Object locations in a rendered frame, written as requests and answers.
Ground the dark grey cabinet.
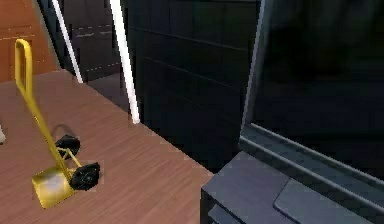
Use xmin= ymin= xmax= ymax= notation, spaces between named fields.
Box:
xmin=199 ymin=150 xmax=384 ymax=224

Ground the brown wooden cupboard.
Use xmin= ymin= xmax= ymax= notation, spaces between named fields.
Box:
xmin=0 ymin=0 xmax=58 ymax=84

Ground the yellow hand truck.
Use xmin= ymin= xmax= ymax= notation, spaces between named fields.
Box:
xmin=13 ymin=38 xmax=102 ymax=210

